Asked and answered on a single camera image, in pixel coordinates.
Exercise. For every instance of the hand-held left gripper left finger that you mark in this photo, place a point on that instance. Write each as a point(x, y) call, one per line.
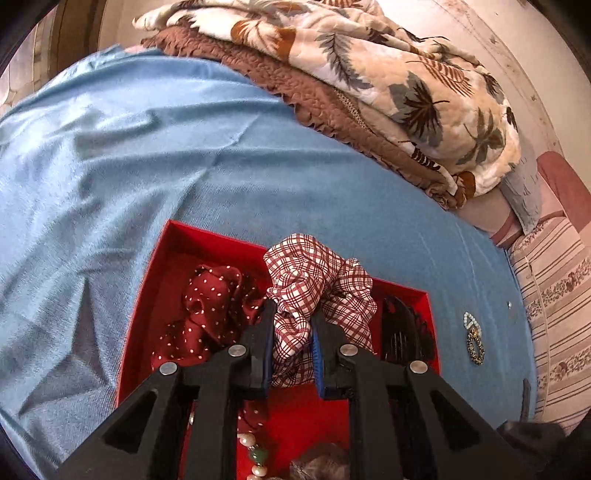
point(268, 350)

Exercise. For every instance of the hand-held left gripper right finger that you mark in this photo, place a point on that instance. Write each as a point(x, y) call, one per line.
point(318, 360)

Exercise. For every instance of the red polka dot scrunchie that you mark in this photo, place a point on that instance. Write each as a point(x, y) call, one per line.
point(203, 314)

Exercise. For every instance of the red plaid scrunchie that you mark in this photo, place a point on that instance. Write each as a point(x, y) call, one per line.
point(304, 272)

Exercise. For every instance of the black comb hair clip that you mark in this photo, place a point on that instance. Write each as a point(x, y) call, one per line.
point(401, 327)

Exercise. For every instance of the black dotted mesh scrunchie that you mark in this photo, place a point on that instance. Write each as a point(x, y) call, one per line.
point(323, 461)

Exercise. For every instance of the red box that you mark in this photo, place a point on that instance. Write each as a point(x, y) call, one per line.
point(207, 249)

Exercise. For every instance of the striped floral pillow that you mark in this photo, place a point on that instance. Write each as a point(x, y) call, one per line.
point(554, 286)

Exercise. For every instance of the blue cloth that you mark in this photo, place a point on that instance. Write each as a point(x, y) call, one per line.
point(138, 138)

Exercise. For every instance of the grey quilted pillow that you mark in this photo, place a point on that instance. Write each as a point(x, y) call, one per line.
point(524, 194)

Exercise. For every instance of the floral quilted blanket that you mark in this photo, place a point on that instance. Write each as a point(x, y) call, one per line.
point(369, 55)

